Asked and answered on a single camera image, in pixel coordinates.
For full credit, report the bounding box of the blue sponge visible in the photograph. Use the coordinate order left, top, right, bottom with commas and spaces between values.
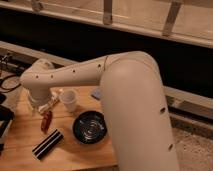
91, 88, 101, 100

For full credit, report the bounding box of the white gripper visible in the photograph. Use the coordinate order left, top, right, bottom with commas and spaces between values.
28, 91, 55, 114

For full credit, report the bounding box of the black ceramic bowl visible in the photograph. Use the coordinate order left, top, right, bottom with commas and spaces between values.
72, 111, 107, 144

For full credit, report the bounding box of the black coiled cable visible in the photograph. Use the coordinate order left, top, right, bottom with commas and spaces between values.
0, 73, 24, 93

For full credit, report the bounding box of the black object at left edge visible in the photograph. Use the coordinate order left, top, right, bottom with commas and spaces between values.
0, 93, 14, 154

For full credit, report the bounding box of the translucent plastic cup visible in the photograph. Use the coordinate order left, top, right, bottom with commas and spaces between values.
59, 90, 77, 112

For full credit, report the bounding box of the black white striped box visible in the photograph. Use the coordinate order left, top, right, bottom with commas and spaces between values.
32, 130, 63, 160

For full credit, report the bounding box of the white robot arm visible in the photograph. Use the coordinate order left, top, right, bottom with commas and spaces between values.
20, 51, 180, 171

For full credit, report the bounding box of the white wrapped packet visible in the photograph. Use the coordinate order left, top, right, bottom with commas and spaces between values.
51, 89, 63, 107

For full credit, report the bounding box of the wooden table board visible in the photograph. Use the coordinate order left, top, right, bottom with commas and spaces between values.
0, 86, 117, 171

